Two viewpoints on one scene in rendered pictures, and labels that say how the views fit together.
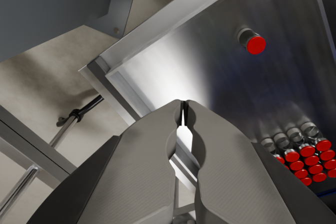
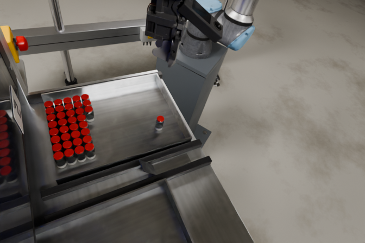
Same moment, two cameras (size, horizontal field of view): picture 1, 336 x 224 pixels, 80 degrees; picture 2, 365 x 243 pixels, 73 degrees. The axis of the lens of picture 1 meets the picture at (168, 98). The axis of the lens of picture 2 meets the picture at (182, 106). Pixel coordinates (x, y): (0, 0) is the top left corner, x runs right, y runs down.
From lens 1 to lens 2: 58 cm
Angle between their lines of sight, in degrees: 49
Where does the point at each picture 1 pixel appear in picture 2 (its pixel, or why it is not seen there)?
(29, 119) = (80, 53)
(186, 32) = (164, 107)
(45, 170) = (54, 34)
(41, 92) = (100, 72)
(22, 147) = (82, 34)
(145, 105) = (133, 84)
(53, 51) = not seen: hidden behind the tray
